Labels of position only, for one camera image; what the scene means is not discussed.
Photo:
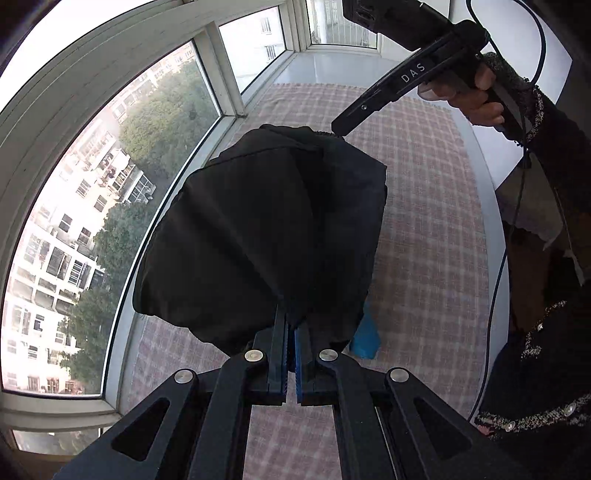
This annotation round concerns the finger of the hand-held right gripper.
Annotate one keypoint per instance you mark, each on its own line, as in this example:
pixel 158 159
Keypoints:
pixel 360 113

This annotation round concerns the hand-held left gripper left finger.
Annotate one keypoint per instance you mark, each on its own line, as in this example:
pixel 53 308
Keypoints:
pixel 278 360

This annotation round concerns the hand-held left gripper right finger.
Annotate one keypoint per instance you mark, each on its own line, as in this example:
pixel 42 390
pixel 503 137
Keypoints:
pixel 302 364

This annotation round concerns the black shorts with yellow stripes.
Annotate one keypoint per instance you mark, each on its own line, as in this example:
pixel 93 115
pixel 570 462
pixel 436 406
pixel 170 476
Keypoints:
pixel 254 230

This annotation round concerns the person's right forearm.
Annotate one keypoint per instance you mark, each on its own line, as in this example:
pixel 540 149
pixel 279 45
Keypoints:
pixel 554 138

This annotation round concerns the stack of folded clothes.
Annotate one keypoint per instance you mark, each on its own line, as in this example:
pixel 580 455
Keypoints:
pixel 367 337

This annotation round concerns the person's right hand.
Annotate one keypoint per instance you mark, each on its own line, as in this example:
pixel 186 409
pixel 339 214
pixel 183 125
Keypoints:
pixel 480 110

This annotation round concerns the pink checked blanket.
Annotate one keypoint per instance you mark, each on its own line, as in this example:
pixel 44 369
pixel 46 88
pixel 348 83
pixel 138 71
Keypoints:
pixel 429 230

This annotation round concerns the green trees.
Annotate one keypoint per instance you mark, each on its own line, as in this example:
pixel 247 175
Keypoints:
pixel 161 124

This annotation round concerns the person's black sparkly cardigan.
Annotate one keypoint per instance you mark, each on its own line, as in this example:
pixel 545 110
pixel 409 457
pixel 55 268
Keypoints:
pixel 545 369

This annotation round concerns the white apartment buildings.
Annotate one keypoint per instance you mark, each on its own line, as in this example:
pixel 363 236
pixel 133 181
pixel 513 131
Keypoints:
pixel 51 258

